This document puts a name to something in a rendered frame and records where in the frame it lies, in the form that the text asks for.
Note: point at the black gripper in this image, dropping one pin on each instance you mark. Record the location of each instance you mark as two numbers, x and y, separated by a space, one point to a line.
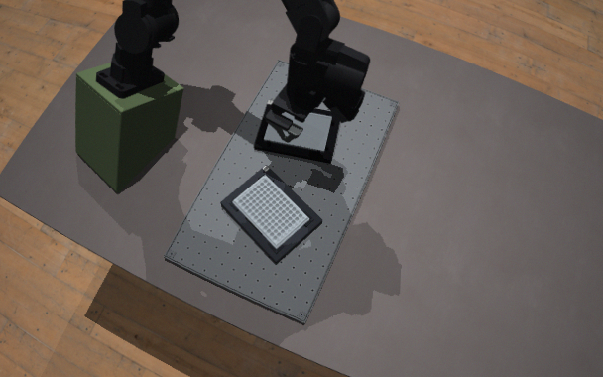
284 102

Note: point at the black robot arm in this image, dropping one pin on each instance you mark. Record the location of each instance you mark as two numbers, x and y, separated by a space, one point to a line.
139 29

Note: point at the white multi-well plate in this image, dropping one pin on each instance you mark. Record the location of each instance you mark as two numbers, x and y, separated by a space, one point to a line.
270 208

